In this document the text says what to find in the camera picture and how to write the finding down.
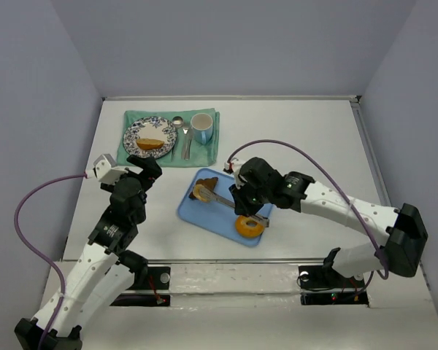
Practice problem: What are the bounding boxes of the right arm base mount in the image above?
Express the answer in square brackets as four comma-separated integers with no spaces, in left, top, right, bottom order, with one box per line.
[296,248,369,306]

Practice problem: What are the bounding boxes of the dark chocolate croissant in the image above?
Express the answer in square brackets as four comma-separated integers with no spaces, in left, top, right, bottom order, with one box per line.
[188,176,218,200]

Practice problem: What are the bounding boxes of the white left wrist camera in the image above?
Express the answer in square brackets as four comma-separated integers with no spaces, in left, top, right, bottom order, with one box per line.
[85,154,128,185]

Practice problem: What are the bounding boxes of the metal fork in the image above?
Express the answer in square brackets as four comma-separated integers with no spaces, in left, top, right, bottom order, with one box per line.
[182,127,191,160]

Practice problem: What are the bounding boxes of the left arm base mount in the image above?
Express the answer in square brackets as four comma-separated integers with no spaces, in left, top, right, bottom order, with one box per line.
[111,266,171,307]

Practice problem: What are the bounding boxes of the purple cable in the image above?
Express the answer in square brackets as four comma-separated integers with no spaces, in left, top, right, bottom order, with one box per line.
[13,174,92,350]
[228,139,390,281]

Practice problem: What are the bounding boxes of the light blue mug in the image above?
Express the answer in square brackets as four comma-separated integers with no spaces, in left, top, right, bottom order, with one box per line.
[191,113,214,145]

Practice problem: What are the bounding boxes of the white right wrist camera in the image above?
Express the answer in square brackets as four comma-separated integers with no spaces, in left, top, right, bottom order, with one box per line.
[223,157,245,188]

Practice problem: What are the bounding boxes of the blue floral plate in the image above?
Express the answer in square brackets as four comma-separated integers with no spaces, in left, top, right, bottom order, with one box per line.
[121,116,176,159]

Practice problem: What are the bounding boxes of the sliced baguette bread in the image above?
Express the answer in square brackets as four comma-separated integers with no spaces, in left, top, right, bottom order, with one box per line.
[136,139,164,151]

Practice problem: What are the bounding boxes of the green cloth napkin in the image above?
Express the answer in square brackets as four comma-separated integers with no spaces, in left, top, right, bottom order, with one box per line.
[116,109,220,168]

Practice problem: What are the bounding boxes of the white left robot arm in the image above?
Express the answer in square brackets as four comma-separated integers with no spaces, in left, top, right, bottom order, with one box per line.
[14,154,162,349]

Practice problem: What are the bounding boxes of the metal spoon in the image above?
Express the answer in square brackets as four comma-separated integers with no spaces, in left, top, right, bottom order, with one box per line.
[171,116,184,160]

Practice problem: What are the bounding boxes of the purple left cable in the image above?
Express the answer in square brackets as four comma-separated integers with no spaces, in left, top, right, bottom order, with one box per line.
[13,174,92,350]

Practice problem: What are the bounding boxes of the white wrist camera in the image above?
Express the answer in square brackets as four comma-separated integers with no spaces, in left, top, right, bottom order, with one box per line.
[85,154,128,185]
[223,157,245,188]

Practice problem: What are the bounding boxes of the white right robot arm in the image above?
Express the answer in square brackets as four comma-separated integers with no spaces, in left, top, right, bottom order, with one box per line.
[224,157,428,278]

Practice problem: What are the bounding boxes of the metal tongs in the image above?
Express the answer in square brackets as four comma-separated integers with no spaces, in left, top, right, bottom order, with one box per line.
[210,191,269,228]

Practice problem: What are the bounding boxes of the small round bun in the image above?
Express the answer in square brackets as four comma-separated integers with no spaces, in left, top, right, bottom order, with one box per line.
[193,184,213,203]

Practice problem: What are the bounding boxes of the blue plastic tray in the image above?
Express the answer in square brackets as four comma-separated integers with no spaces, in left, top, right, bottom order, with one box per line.
[177,168,261,247]

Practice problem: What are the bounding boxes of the orange bagel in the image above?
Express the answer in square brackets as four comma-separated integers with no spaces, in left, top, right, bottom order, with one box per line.
[234,216,265,239]

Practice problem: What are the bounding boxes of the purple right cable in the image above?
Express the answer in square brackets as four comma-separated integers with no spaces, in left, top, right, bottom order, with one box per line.
[228,139,390,281]

